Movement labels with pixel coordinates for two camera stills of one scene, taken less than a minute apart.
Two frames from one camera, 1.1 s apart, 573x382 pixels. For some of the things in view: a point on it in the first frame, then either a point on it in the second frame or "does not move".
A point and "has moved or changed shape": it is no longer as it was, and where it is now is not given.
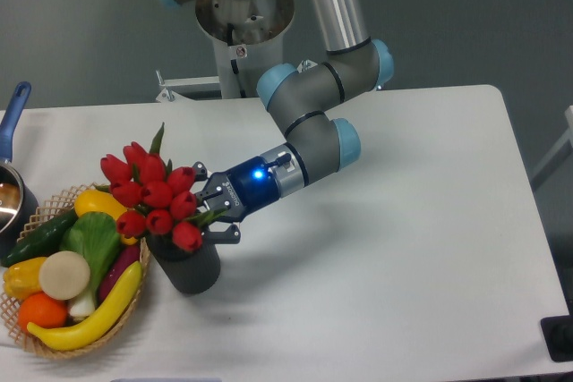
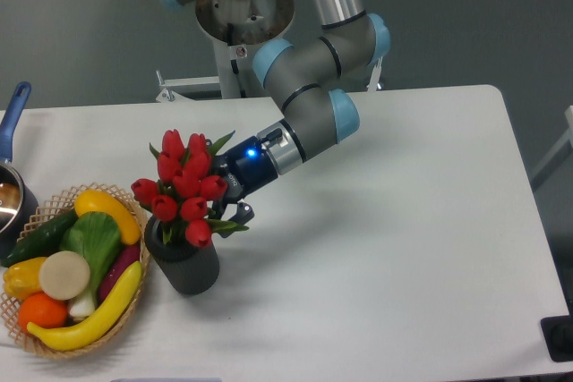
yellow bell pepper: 21,279 does not move
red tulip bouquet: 155,195 has moved or changed shape
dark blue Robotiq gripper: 243,190 -> 244,168
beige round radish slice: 64,275 does not move
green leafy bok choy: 96,236 does not move
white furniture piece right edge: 562,149 does not move
